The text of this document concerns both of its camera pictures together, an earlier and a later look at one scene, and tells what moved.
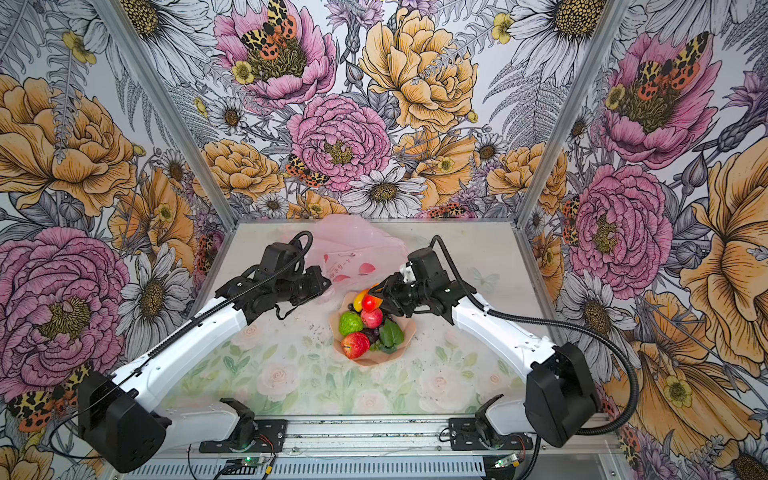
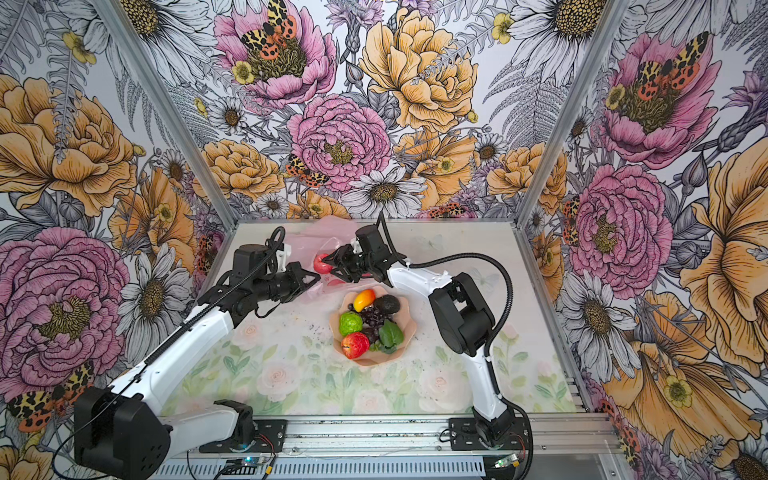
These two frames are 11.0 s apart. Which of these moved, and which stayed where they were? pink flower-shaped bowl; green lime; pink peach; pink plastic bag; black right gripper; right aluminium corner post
Moved: black right gripper; pink peach
Stayed: pink plastic bag; right aluminium corner post; green lime; pink flower-shaped bowl
